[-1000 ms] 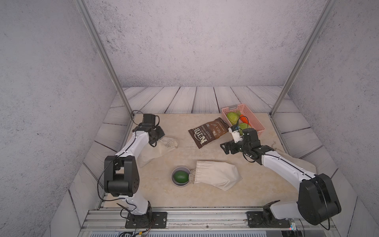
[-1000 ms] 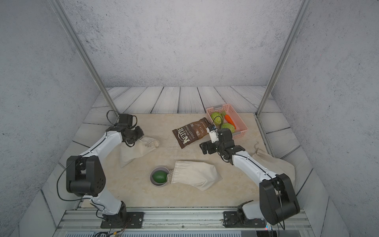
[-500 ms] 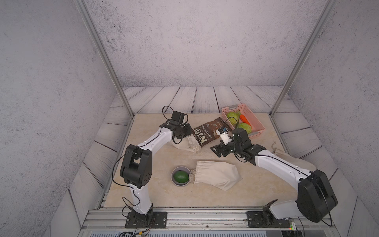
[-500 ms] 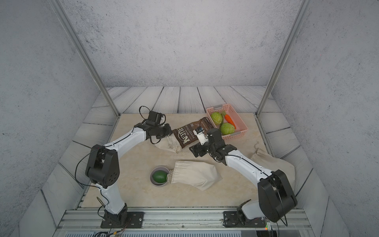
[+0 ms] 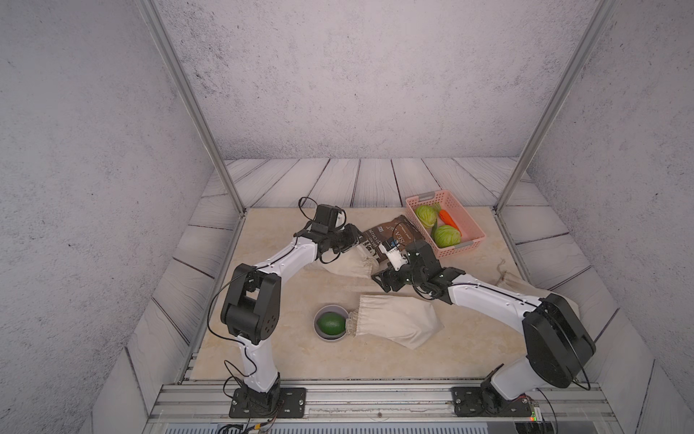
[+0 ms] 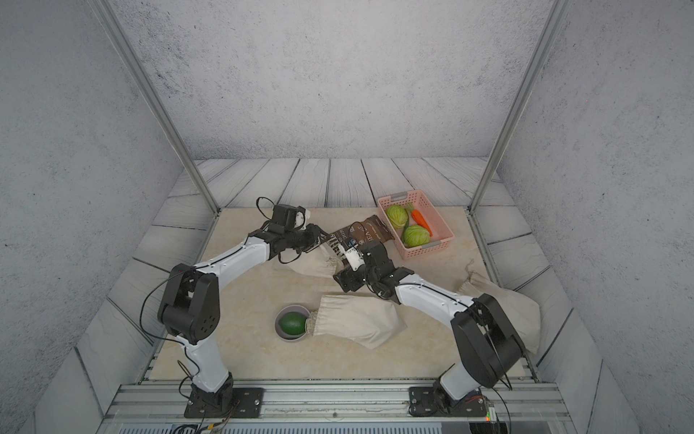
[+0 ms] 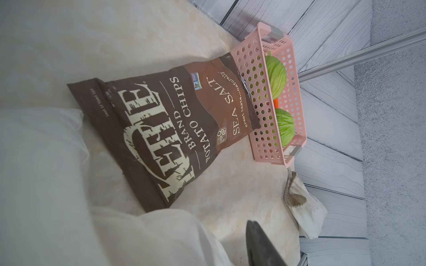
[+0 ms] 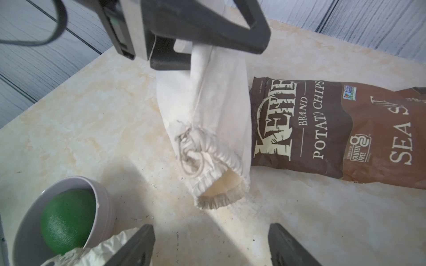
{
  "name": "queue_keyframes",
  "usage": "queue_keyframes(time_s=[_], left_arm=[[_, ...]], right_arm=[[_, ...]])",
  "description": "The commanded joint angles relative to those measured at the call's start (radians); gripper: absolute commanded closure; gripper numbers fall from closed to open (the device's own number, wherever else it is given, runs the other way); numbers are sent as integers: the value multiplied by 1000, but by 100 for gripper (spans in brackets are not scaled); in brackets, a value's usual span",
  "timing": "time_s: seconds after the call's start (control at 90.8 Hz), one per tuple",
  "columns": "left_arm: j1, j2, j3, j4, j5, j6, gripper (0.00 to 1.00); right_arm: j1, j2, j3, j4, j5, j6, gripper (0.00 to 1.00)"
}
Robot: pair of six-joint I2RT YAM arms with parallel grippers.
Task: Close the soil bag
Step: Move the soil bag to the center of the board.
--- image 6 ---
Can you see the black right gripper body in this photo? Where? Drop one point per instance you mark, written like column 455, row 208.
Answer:
column 357, row 278

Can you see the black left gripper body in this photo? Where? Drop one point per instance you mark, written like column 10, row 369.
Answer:
column 301, row 240

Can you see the beige drawstring soil bag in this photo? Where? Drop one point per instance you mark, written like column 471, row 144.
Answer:
column 369, row 322

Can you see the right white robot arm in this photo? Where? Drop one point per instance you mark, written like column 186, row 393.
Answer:
column 487, row 342

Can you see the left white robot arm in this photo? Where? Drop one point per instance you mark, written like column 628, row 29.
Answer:
column 190, row 306

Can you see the small beige cloth bag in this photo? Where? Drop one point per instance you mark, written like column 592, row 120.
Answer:
column 321, row 262

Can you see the brown Kettle chips bag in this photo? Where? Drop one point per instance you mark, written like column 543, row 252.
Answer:
column 369, row 230

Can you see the beige cloth bag right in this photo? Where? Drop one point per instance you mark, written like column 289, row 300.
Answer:
column 523, row 312

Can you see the green cabbage front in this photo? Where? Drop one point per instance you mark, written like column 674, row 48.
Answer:
column 415, row 236

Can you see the green cabbage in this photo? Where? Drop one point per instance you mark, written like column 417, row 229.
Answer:
column 415, row 236
column 398, row 216

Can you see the green cabbage back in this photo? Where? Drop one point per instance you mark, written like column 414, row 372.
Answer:
column 398, row 216

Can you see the grey bowl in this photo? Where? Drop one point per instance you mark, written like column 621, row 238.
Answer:
column 285, row 310

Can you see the orange carrot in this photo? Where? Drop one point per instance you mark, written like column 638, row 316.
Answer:
column 418, row 218

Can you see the pink plastic basket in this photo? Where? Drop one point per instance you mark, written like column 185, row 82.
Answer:
column 442, row 234

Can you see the green avocado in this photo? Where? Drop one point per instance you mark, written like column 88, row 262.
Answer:
column 293, row 324

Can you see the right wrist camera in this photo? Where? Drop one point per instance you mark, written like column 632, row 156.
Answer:
column 354, row 258

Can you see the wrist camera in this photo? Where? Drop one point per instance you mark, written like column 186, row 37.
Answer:
column 354, row 258
column 290, row 217

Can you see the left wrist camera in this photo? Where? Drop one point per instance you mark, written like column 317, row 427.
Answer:
column 290, row 217

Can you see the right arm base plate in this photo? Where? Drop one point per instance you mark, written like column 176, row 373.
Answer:
column 432, row 401

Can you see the left aluminium frame post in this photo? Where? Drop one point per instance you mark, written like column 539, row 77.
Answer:
column 118, row 38

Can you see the aluminium frame post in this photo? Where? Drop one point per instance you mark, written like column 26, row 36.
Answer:
column 118, row 38
column 538, row 59

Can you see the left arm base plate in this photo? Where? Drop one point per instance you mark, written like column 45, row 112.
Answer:
column 238, row 403

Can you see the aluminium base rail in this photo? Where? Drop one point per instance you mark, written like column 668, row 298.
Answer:
column 340, row 401

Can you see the right aluminium frame post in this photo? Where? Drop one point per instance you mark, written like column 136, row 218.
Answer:
column 538, row 59

